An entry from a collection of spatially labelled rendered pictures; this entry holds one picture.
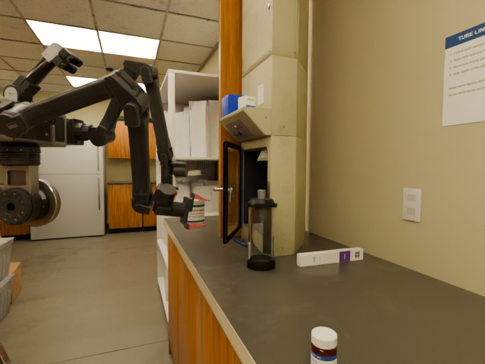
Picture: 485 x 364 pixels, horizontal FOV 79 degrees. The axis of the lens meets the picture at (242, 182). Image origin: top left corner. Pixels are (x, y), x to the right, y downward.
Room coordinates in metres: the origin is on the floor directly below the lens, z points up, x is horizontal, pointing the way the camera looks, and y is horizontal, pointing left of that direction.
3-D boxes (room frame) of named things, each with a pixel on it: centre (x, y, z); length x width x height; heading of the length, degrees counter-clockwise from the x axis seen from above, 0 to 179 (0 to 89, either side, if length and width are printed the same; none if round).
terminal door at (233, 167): (1.26, 0.04, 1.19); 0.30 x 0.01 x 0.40; 169
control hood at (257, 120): (1.25, 0.00, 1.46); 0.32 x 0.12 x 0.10; 21
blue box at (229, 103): (1.33, 0.03, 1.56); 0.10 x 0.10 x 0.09; 21
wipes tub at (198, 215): (1.80, 0.30, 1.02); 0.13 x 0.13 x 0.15
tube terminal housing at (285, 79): (1.32, -0.17, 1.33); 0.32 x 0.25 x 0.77; 21
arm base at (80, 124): (1.40, 0.76, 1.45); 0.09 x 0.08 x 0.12; 177
